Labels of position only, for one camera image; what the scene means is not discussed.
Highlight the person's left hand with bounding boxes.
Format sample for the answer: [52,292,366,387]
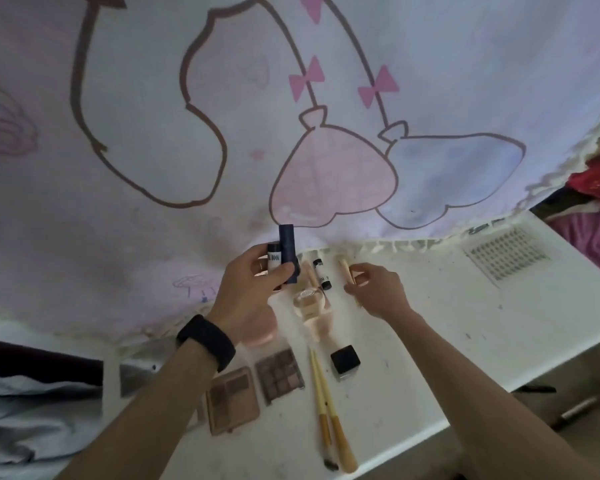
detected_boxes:
[207,243,301,345]

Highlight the person's right hand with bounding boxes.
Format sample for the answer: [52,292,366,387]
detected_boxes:
[342,262,415,321]

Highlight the pink rounded compact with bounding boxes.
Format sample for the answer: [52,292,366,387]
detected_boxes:
[239,304,279,348]

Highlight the small pale tube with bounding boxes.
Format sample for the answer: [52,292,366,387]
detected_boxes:
[311,257,333,291]

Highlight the pink concealer tube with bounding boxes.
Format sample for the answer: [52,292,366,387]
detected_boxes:
[299,259,320,291]

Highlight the navy cosmetic tube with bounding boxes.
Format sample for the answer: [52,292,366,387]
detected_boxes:
[278,223,301,285]

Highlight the peach pump bottle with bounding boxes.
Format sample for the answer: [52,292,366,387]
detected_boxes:
[292,287,339,345]

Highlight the dark square foundation bottle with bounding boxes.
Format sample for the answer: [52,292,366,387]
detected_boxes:
[329,344,363,381]

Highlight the dark eyeshadow palette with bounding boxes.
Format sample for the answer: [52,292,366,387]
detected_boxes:
[253,348,306,407]

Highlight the brown blush palette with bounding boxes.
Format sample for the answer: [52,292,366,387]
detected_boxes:
[205,366,261,437]

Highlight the false eyelash tray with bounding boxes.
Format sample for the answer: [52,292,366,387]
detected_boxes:
[462,227,551,288]

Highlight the large grey square palette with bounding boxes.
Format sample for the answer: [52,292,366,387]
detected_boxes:
[119,344,181,398]

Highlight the yellow handled makeup brushes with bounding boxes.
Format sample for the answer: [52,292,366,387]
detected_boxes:
[311,352,359,475]

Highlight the purple drawer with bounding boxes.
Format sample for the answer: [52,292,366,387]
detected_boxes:
[509,334,600,480]

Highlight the person's right forearm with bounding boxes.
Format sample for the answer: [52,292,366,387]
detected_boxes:
[379,308,600,480]

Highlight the person's left forearm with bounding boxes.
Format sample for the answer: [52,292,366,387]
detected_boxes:
[55,339,221,480]

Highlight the white dressing table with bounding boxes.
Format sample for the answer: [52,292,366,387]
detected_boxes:
[99,209,600,480]

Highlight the black smartwatch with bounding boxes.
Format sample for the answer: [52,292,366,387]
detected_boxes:
[175,314,237,373]

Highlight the pink cartoon cloth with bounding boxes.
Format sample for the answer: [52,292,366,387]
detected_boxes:
[0,0,600,345]

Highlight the dark red wooden door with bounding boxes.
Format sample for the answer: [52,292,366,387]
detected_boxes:
[0,337,105,388]

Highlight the purple bed sheet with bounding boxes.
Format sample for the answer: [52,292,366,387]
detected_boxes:
[545,197,600,283]

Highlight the white hanging garment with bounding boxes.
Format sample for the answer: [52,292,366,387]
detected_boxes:
[0,369,106,480]

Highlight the red floral pillow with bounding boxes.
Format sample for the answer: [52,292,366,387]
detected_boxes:
[565,157,600,201]

